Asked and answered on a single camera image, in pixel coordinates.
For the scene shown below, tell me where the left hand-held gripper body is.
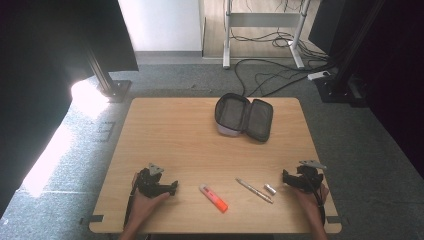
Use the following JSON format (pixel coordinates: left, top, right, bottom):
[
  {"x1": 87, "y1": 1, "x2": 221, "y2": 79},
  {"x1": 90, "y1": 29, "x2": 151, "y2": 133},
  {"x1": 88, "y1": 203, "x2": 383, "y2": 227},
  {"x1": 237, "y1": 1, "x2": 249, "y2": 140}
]
[{"x1": 134, "y1": 162, "x2": 170, "y2": 199}]

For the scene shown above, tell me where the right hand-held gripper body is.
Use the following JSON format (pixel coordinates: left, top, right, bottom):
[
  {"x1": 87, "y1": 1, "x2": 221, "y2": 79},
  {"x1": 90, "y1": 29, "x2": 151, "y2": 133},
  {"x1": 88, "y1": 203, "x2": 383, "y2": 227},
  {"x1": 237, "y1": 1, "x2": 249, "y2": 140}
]
[{"x1": 294, "y1": 159, "x2": 328, "y2": 194}]

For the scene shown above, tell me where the silver pen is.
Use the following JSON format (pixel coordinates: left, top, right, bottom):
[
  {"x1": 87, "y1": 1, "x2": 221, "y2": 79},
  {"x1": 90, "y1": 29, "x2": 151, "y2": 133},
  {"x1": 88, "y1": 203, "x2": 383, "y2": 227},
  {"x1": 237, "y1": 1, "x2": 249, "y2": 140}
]
[{"x1": 235, "y1": 177, "x2": 275, "y2": 205}]

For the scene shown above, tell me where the orange highlighter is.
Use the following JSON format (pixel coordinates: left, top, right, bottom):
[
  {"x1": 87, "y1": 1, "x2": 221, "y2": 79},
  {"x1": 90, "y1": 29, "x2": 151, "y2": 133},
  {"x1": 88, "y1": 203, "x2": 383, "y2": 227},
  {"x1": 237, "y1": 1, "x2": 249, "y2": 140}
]
[{"x1": 198, "y1": 183, "x2": 230, "y2": 214}]

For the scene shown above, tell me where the black pencil case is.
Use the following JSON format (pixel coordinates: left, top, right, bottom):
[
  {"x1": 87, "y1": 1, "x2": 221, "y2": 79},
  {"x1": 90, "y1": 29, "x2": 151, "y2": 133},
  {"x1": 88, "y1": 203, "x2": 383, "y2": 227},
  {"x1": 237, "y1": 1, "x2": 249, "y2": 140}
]
[{"x1": 214, "y1": 92, "x2": 275, "y2": 144}]

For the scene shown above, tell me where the person's right hand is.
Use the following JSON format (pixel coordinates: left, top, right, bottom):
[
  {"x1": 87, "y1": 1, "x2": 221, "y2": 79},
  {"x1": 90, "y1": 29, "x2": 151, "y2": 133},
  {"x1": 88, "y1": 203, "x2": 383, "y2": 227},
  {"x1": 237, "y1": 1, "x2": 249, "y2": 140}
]
[{"x1": 294, "y1": 183, "x2": 330, "y2": 221}]

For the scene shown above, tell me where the person's left hand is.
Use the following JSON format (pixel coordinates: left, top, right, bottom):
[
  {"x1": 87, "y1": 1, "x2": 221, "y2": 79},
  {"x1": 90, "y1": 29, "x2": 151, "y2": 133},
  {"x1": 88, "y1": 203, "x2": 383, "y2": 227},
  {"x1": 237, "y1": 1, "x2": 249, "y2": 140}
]
[{"x1": 128, "y1": 191, "x2": 171, "y2": 230}]

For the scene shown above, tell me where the black metal stand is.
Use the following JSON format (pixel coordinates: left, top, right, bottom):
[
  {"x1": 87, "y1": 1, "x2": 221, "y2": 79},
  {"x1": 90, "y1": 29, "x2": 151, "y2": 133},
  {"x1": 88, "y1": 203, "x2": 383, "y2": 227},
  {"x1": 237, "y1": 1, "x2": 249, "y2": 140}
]
[
  {"x1": 314, "y1": 0, "x2": 389, "y2": 104},
  {"x1": 81, "y1": 39, "x2": 133, "y2": 104}
]

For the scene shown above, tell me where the white power strip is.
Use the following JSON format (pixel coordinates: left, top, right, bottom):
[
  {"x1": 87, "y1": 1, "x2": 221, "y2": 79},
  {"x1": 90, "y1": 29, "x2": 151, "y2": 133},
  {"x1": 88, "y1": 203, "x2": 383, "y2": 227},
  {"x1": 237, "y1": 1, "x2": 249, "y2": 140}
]
[{"x1": 306, "y1": 70, "x2": 332, "y2": 82}]

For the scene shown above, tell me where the dark curtain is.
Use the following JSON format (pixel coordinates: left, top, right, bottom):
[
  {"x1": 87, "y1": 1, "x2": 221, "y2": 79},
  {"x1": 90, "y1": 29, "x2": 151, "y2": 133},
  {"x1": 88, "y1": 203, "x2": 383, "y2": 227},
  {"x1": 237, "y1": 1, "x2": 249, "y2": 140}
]
[
  {"x1": 346, "y1": 0, "x2": 424, "y2": 179},
  {"x1": 0, "y1": 0, "x2": 140, "y2": 219}
]

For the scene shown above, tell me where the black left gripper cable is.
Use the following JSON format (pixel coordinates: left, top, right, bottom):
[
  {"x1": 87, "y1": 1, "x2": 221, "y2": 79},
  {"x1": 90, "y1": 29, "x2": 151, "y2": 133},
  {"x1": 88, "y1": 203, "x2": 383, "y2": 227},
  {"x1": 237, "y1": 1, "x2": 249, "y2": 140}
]
[{"x1": 122, "y1": 173, "x2": 139, "y2": 231}]

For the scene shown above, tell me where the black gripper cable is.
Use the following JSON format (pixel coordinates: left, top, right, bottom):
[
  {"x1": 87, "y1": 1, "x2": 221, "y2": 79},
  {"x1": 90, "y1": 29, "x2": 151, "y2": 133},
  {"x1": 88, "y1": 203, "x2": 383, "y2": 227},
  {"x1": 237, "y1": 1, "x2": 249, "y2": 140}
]
[
  {"x1": 122, "y1": 173, "x2": 139, "y2": 231},
  {"x1": 308, "y1": 173, "x2": 327, "y2": 225}
]

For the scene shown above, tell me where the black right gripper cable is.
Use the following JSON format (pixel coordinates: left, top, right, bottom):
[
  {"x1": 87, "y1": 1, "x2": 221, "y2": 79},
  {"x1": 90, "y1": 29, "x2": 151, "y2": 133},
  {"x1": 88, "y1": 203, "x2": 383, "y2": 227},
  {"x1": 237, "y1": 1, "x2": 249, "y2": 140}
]
[{"x1": 308, "y1": 173, "x2": 327, "y2": 225}]

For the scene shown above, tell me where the grey table bracket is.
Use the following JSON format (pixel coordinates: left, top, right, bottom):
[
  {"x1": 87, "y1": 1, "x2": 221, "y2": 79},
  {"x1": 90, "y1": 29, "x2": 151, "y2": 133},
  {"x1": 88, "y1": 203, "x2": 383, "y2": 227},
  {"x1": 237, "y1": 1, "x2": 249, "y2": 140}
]
[
  {"x1": 79, "y1": 214, "x2": 105, "y2": 226},
  {"x1": 325, "y1": 215, "x2": 350, "y2": 226}
]

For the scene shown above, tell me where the long black floor cable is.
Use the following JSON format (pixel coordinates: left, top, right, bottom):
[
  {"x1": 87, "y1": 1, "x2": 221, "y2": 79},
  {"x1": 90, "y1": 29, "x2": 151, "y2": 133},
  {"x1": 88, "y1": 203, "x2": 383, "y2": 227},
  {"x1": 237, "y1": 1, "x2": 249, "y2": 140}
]
[{"x1": 233, "y1": 57, "x2": 336, "y2": 98}]

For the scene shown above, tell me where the tangle of floor cables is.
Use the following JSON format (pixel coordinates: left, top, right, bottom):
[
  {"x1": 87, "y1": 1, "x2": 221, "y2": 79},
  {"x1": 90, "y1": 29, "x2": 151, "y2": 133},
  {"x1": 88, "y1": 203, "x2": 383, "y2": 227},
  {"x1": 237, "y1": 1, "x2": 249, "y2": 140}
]
[{"x1": 229, "y1": 0, "x2": 329, "y2": 60}]

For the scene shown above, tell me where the white desk frame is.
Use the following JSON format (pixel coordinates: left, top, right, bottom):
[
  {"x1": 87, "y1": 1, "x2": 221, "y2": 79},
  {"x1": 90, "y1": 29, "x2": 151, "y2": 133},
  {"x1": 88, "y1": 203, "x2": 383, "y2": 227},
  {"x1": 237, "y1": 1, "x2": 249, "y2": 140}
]
[{"x1": 222, "y1": 0, "x2": 313, "y2": 70}]

